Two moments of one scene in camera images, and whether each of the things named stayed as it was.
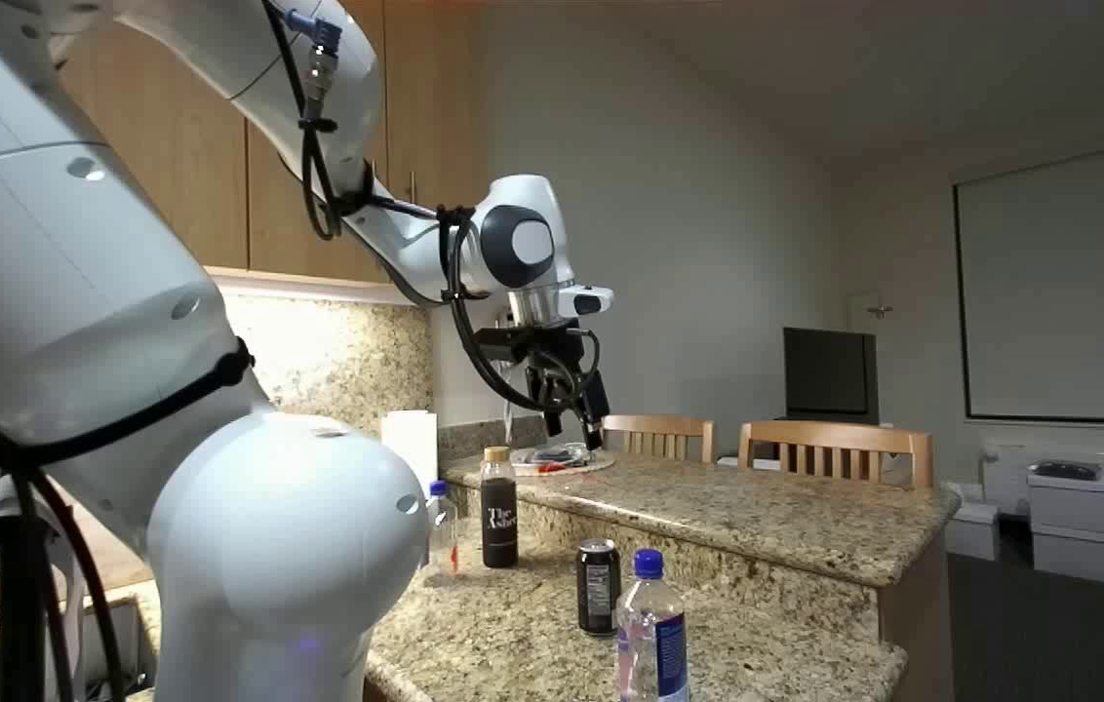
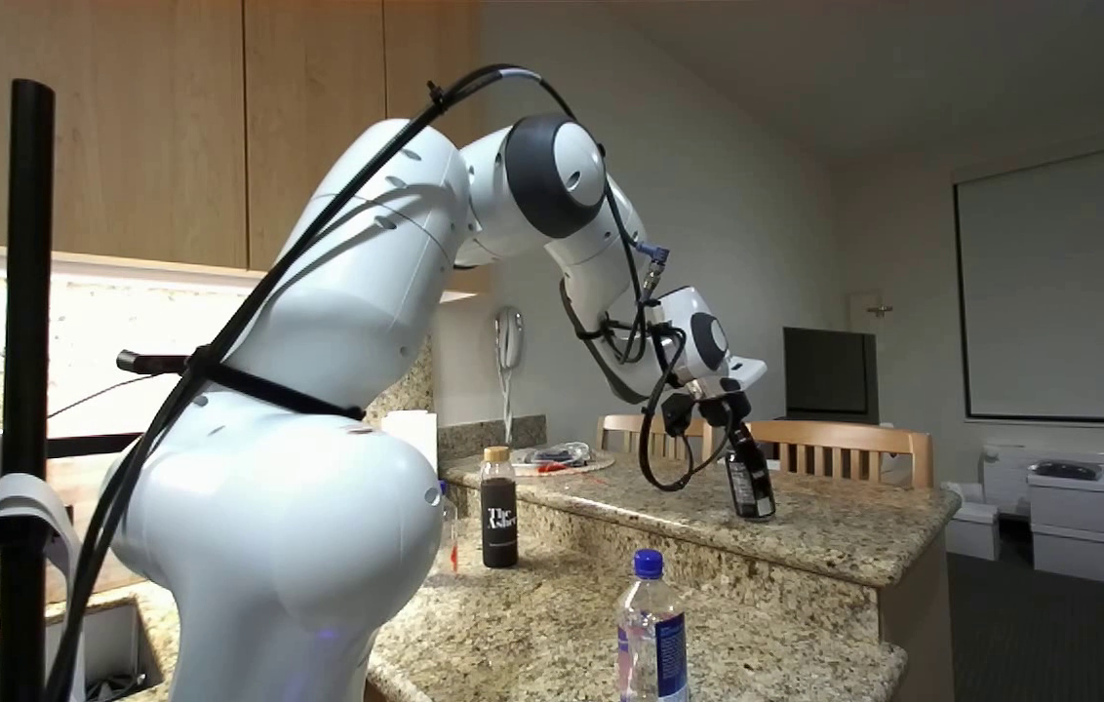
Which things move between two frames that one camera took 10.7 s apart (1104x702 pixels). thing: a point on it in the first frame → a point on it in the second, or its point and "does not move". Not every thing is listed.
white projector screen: (1068, 286) does not move
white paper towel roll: (414, 437) does not move
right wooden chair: (839, 449) does not move
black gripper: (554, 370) → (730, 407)
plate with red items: (554, 461) does not move
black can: (598, 588) → (751, 485)
